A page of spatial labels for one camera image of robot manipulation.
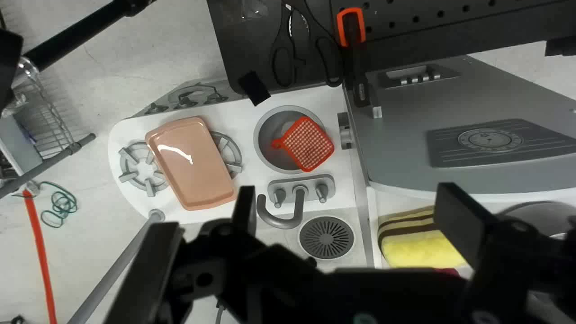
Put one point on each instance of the orange black clamp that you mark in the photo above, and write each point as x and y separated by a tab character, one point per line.
341	28

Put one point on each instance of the black perforated table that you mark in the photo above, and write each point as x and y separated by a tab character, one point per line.
456	28

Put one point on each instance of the red plastic basket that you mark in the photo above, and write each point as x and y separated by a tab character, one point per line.
305	143

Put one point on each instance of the white grey toy kitchen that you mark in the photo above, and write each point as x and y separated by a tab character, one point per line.
335	210

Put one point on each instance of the pink plastic tray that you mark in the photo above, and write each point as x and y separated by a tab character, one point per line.
191	163

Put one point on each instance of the black tripod leg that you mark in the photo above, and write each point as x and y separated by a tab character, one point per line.
78	33

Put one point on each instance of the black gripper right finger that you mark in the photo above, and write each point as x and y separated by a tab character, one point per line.
465	226

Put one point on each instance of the grey toy faucet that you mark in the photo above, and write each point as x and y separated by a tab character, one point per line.
296	193

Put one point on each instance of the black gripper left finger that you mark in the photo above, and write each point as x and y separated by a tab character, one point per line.
145	271

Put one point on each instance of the green rubber band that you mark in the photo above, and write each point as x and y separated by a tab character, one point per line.
60	204

